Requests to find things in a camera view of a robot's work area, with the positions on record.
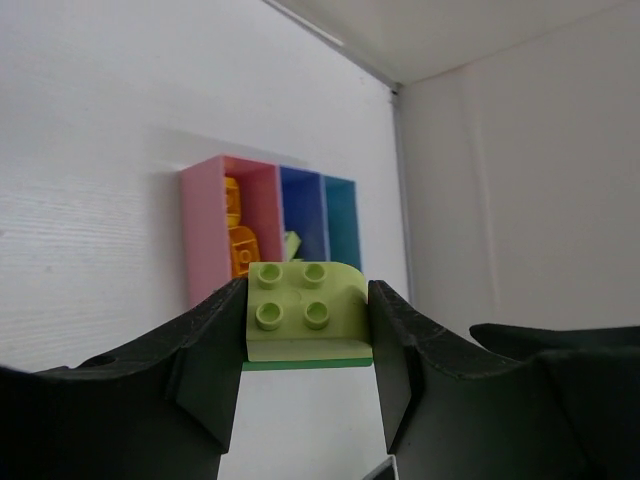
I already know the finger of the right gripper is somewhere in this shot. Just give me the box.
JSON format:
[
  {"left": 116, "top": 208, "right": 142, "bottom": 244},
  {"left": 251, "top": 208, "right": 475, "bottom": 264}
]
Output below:
[{"left": 470, "top": 323, "right": 639, "bottom": 361}]

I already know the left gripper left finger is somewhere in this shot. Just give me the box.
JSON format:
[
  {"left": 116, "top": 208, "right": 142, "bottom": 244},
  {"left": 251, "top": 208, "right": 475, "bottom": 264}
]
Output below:
[{"left": 1, "top": 279, "right": 248, "bottom": 479}]

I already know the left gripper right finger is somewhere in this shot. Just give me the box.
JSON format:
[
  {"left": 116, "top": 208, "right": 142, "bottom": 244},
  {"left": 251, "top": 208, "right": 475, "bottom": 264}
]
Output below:
[{"left": 368, "top": 281, "right": 639, "bottom": 479}]

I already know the small dark green lego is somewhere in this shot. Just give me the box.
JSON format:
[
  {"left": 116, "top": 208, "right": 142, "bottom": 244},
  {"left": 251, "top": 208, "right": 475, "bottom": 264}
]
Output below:
[{"left": 242, "top": 358, "right": 373, "bottom": 371}]

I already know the pale yellow lego brick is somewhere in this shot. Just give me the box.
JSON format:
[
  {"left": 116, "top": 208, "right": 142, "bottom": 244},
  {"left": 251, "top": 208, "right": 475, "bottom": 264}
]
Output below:
[{"left": 246, "top": 261, "right": 373, "bottom": 362}]

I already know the orange rounded lego brick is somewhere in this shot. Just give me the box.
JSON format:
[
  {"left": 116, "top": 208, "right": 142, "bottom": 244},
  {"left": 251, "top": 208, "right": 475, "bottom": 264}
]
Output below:
[{"left": 228, "top": 226, "right": 261, "bottom": 278}]

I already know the light yellow lego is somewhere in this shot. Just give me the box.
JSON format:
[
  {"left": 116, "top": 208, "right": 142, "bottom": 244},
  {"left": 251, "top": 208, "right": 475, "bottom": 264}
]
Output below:
[{"left": 284, "top": 231, "right": 303, "bottom": 262}]

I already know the orange striped lego brick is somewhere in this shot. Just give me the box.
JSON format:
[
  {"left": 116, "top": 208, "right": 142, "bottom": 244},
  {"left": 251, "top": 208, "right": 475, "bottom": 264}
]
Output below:
[{"left": 224, "top": 176, "right": 242, "bottom": 229}]

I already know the pink plastic bin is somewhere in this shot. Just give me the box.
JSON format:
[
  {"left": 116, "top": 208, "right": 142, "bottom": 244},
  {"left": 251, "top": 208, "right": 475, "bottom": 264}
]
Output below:
[{"left": 180, "top": 155, "right": 285, "bottom": 307}]

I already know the light blue plastic bin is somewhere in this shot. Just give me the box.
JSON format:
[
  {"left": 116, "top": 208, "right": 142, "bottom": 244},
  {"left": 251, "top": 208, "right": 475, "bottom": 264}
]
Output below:
[{"left": 324, "top": 176, "right": 362, "bottom": 270}]

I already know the purple plastic bin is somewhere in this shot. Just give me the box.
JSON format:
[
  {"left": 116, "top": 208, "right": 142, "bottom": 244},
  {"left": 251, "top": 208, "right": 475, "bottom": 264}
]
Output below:
[{"left": 280, "top": 166, "right": 330, "bottom": 262}]

